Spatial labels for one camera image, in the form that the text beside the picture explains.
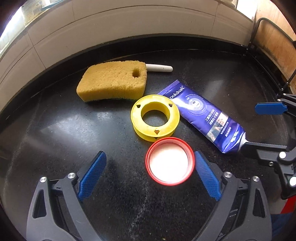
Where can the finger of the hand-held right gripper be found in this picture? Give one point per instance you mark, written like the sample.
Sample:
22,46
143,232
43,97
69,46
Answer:
261,149
270,109

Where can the folding chair wooden back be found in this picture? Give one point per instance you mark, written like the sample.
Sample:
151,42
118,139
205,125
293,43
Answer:
275,41

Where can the purple toothpaste tube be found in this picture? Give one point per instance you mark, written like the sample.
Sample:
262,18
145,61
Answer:
203,111

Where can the yellow tape spool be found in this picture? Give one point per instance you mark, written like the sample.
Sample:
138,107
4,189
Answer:
138,115

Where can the yellow sponge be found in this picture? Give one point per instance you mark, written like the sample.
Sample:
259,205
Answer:
111,80

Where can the white plastic stick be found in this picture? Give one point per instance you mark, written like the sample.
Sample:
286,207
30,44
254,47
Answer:
159,68

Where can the red jar lid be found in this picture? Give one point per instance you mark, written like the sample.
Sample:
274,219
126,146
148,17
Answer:
168,162

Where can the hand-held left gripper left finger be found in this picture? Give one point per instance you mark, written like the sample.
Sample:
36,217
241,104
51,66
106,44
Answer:
92,177

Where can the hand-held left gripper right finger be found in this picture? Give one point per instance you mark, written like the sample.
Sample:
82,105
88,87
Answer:
207,176

